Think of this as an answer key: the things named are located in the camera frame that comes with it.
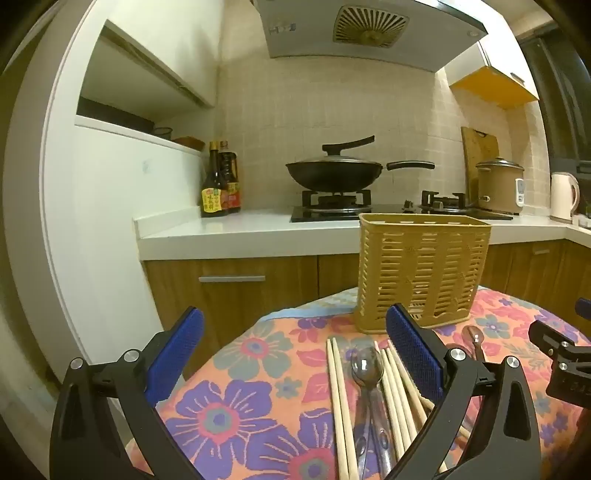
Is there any wooden base cabinet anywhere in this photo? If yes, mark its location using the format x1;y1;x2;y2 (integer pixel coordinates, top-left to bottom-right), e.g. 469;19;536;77
141;240;591;379

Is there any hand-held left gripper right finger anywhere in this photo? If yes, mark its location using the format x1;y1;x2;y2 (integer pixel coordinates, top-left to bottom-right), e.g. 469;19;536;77
385;303;542;480

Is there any brown rice cooker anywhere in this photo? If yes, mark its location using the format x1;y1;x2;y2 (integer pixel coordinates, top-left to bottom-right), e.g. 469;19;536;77
475;158;527;214

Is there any floral tablecloth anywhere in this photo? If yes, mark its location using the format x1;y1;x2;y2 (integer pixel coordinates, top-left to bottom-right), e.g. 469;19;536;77
129;286;591;480

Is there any white range hood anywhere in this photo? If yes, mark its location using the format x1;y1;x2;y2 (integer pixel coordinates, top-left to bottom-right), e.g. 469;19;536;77
253;0;489;73

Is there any large metal spoon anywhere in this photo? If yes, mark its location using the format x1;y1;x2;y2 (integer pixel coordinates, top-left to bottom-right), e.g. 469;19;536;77
350;346;398;480

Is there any small metal spoon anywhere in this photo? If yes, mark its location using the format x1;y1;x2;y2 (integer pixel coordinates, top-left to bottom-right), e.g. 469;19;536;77
462;325;486;364

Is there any yellow and white wall cabinet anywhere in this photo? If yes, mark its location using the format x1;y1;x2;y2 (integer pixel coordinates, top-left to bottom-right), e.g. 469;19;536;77
449;39;541;110

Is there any pink electric kettle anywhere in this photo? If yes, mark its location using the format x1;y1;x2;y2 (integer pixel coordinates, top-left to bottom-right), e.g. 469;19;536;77
549;172;581;221

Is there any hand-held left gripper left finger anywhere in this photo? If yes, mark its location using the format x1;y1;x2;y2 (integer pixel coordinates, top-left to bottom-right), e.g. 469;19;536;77
50;306;205;480

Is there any black gas stove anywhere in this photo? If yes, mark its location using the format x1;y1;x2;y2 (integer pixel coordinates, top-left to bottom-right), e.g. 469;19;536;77
290;189;514;223

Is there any silver cabinet handle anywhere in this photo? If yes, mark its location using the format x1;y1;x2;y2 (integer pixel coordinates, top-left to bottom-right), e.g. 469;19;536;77
198;275;266;284

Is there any white kitchen countertop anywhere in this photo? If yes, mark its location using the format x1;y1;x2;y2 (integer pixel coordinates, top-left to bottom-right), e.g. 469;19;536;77
134;205;591;264

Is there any tan plastic utensil basket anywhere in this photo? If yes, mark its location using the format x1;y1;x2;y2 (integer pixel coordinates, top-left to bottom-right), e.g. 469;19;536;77
355;213;492;335

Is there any wooden cutting board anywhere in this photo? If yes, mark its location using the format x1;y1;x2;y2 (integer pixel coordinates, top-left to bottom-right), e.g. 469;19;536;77
461;126;499;204

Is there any dark window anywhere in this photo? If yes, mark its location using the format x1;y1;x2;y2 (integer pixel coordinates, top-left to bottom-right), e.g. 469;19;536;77
519;28;591;160

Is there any glass wok lid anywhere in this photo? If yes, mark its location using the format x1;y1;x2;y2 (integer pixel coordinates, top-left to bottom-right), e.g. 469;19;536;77
289;135;384;166

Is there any black wok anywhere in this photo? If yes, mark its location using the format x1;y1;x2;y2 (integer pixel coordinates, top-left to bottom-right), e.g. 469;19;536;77
285;159;435;192

